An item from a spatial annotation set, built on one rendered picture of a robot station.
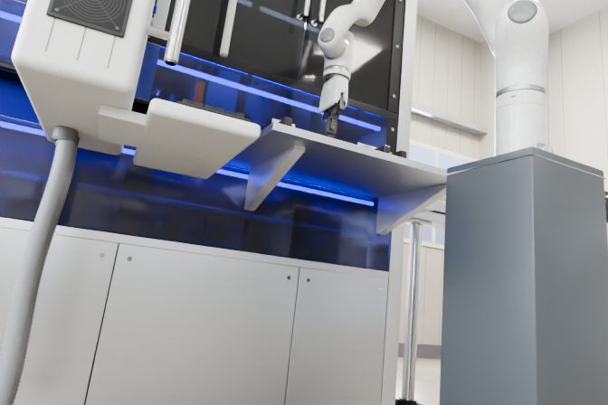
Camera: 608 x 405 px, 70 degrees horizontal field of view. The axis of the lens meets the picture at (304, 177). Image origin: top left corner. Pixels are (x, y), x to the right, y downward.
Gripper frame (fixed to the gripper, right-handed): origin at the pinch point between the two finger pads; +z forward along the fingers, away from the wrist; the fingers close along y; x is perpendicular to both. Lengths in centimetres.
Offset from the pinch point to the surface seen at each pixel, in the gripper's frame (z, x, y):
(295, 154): 15.0, -15.9, 12.3
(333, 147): 13.1, -8.7, 18.8
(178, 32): 5, -51, 35
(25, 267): 50, -68, 4
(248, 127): 20, -36, 36
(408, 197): 15.1, 32.8, -2.8
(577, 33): -235, 346, -137
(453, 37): -241, 260, -222
